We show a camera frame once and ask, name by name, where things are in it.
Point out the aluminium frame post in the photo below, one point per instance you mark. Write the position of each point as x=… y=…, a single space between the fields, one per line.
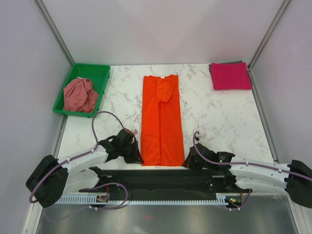
x=53 y=28
x=270 y=31

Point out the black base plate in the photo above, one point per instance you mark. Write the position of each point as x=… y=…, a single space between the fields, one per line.
x=160 y=181

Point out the folded magenta t shirt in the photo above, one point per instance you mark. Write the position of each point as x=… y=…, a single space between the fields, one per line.
x=230 y=77

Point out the orange t shirt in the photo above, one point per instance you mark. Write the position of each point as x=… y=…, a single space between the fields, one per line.
x=161 y=128

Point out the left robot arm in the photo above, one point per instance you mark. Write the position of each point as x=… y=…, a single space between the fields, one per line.
x=53 y=177

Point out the right aluminium frame post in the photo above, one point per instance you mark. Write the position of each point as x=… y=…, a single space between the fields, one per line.
x=270 y=31

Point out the dusty pink t shirt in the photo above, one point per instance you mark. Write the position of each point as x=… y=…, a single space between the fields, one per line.
x=79 y=96

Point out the white slotted cable duct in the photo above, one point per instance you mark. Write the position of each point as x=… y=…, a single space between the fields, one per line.
x=150 y=199

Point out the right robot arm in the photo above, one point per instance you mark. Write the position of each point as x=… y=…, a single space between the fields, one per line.
x=294 y=179

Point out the left aluminium frame post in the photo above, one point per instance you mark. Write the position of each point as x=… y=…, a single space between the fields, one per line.
x=53 y=28

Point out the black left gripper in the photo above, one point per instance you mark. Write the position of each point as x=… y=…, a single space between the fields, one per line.
x=136 y=158

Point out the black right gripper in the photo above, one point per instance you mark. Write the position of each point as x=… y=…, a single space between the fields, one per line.
x=188 y=164

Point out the green plastic bin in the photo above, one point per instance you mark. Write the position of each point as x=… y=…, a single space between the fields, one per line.
x=98 y=74

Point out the folded grey t shirt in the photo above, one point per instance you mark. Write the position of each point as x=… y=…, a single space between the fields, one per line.
x=233 y=62

